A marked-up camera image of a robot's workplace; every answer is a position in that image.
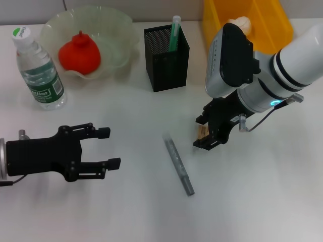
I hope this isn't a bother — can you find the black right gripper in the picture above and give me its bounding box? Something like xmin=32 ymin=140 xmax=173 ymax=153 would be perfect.
xmin=193 ymin=89 xmax=250 ymax=152

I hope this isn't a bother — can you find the black mesh pen holder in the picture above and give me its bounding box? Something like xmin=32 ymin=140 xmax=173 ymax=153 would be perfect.
xmin=143 ymin=23 xmax=190 ymax=93

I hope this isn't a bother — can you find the white paper ball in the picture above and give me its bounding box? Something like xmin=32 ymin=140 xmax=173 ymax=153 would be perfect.
xmin=228 ymin=16 xmax=253 ymax=36

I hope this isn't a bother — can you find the left arm connector cable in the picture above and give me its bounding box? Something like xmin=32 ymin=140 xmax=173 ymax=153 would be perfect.
xmin=0 ymin=173 xmax=26 ymax=187

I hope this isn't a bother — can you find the clear green-label water bottle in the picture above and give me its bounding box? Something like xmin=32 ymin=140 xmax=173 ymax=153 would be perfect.
xmin=11 ymin=26 xmax=68 ymax=111

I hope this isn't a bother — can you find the beige eraser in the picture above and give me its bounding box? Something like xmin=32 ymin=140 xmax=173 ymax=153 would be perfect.
xmin=196 ymin=125 xmax=210 ymax=142

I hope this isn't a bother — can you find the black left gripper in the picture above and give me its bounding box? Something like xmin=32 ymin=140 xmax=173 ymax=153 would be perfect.
xmin=6 ymin=122 xmax=122 ymax=183

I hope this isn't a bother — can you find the mint green pen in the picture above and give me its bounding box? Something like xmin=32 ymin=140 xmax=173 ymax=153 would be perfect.
xmin=168 ymin=15 xmax=182 ymax=52

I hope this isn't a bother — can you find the grey pen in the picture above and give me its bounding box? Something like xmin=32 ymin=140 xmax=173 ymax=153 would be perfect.
xmin=162 ymin=135 xmax=195 ymax=197

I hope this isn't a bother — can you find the orange toy fruit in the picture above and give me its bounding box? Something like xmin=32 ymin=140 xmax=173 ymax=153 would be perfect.
xmin=58 ymin=30 xmax=102 ymax=76

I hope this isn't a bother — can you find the right gripper connector cable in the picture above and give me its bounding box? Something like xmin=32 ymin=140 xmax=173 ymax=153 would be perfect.
xmin=238 ymin=93 xmax=305 ymax=133

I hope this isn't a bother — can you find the translucent wavy fruit plate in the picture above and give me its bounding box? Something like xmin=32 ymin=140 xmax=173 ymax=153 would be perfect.
xmin=40 ymin=6 xmax=141 ymax=81

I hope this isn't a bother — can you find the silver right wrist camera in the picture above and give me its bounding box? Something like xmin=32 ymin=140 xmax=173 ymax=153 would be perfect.
xmin=204 ymin=23 xmax=261 ymax=98

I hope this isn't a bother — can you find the yellow plastic bin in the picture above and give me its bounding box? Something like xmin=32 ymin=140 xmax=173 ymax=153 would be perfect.
xmin=201 ymin=0 xmax=295 ymax=55

